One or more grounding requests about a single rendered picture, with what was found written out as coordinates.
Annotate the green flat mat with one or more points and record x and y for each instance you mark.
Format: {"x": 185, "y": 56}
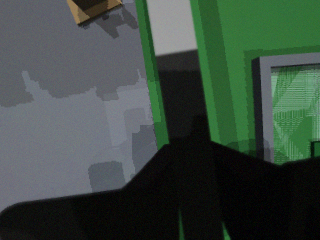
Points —
{"x": 230, "y": 33}

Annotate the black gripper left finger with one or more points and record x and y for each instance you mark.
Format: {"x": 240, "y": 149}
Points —
{"x": 146, "y": 208}

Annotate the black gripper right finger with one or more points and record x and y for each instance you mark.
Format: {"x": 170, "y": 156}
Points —
{"x": 260, "y": 200}

